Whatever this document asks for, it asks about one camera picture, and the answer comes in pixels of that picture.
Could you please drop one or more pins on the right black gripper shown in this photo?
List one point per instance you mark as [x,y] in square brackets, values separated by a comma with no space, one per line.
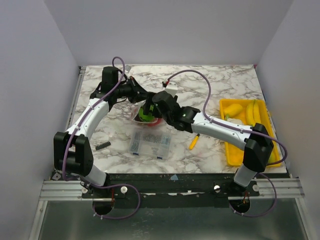
[155,107]

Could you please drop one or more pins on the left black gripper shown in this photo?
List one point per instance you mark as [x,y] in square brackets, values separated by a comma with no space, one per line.
[139,95]

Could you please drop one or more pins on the clear zip top bag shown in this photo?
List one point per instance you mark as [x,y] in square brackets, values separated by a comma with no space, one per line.
[134,113]

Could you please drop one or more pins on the red bell pepper toy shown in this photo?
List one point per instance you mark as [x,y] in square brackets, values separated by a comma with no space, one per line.
[156,123]

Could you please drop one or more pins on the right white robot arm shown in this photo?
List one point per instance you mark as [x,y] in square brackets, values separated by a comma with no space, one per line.
[255,141]

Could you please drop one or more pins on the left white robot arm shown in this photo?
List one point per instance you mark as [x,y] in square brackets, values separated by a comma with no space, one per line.
[71,149]

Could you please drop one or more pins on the clear screw organizer box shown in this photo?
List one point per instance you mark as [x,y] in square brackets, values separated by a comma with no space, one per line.
[151,143]

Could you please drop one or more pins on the black toothed plastic part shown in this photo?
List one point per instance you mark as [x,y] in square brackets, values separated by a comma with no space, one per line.
[102,145]

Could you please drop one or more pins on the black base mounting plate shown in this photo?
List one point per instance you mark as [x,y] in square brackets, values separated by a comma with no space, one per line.
[159,190]

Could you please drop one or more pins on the white cauliflower toy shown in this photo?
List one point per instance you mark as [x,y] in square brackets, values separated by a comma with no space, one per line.
[234,120]

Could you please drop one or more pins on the yellow plastic tray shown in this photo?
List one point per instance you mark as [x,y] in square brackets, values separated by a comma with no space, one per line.
[234,155]

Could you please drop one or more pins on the yellow banana bunch toy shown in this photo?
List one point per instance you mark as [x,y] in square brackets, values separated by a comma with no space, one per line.
[252,113]

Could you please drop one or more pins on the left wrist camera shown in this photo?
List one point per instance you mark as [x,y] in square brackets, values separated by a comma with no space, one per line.
[127,69]

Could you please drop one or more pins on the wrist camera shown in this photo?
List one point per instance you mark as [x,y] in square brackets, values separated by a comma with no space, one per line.
[171,88]
[127,69]

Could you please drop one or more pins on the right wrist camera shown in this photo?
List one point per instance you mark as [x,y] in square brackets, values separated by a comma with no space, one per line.
[171,88]

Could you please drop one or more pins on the yellow handle screwdriver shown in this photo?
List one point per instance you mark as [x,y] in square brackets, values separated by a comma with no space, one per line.
[194,142]

